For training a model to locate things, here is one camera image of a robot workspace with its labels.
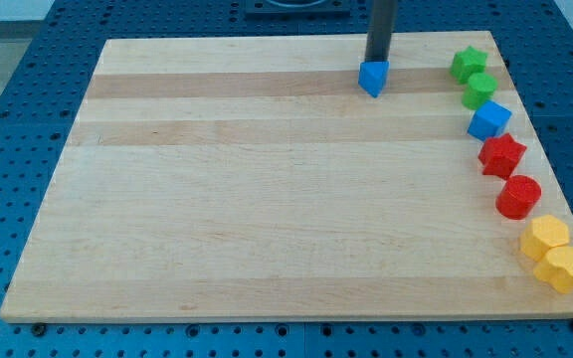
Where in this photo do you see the wooden board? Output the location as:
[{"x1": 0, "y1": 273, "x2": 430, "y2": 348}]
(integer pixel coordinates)
[{"x1": 0, "y1": 31, "x2": 573, "y2": 323}]

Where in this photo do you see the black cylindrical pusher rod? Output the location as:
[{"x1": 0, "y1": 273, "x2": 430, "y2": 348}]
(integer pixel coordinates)
[{"x1": 364, "y1": 0, "x2": 399, "y2": 62}]

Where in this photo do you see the blue cube block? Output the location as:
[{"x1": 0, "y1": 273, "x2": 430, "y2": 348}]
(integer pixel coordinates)
[{"x1": 467, "y1": 100, "x2": 512, "y2": 141}]

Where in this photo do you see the red star block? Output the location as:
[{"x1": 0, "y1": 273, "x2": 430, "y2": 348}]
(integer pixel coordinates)
[{"x1": 477, "y1": 133, "x2": 527, "y2": 180}]

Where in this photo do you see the green star block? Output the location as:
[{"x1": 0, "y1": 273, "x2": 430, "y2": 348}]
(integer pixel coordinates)
[{"x1": 450, "y1": 46, "x2": 488, "y2": 85}]

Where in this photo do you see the green cylinder block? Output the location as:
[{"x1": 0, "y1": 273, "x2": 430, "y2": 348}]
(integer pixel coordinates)
[{"x1": 462, "y1": 73, "x2": 498, "y2": 110}]

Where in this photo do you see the red cylinder block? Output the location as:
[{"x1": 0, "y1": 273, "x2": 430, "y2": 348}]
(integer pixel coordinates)
[{"x1": 495, "y1": 175, "x2": 542, "y2": 220}]

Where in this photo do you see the yellow hexagon block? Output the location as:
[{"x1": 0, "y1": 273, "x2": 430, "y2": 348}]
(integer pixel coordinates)
[{"x1": 519, "y1": 215, "x2": 570, "y2": 262}]

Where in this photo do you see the yellow heart block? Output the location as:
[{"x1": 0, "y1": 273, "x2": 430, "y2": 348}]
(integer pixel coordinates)
[{"x1": 533, "y1": 246, "x2": 573, "y2": 293}]

